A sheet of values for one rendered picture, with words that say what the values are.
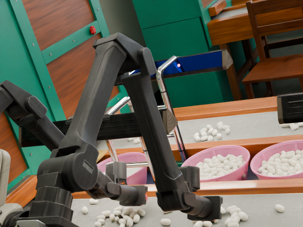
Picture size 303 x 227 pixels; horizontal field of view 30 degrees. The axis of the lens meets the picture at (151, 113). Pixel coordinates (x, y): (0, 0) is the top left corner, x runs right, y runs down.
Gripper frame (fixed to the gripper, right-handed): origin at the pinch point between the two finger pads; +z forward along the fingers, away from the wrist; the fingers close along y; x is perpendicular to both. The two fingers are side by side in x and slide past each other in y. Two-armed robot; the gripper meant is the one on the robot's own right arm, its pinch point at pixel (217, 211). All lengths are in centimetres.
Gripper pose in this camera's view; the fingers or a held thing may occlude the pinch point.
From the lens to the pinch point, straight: 171.0
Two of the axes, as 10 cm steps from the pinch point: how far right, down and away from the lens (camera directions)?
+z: 5.2, 2.7, 8.1
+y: -8.5, 1.0, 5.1
